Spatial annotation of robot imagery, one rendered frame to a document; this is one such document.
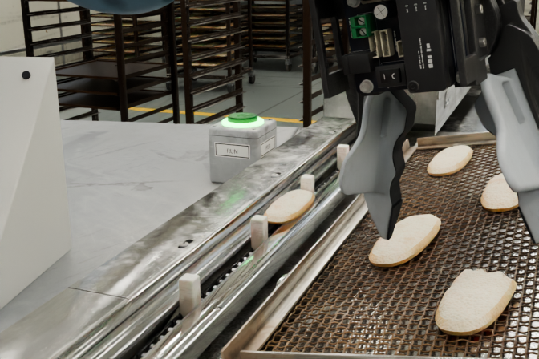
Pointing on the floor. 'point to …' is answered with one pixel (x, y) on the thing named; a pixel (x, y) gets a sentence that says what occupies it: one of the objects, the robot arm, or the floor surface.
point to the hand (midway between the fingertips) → (459, 217)
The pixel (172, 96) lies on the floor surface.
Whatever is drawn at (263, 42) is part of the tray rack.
